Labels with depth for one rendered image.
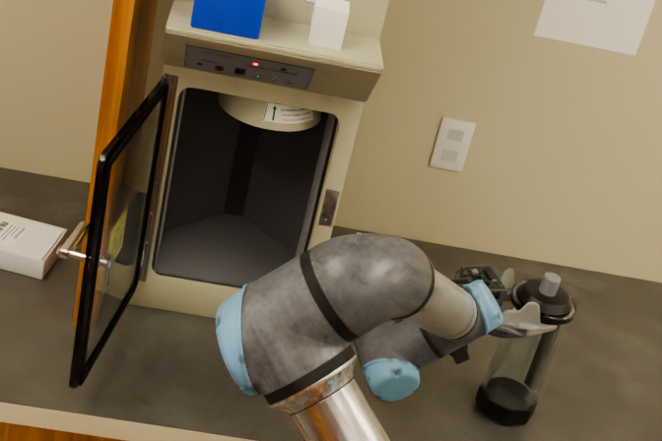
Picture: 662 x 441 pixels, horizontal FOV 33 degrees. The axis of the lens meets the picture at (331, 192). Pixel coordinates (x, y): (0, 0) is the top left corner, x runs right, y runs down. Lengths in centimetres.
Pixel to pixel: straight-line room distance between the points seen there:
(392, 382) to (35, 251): 73
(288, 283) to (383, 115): 106
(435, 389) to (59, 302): 66
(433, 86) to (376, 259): 104
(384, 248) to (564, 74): 109
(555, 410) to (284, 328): 87
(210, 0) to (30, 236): 66
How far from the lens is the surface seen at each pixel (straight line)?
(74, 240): 165
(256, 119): 182
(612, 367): 220
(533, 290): 184
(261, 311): 126
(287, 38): 166
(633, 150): 240
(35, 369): 184
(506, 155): 234
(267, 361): 126
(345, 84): 170
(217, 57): 168
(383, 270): 125
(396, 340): 163
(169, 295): 198
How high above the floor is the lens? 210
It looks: 28 degrees down
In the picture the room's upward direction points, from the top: 14 degrees clockwise
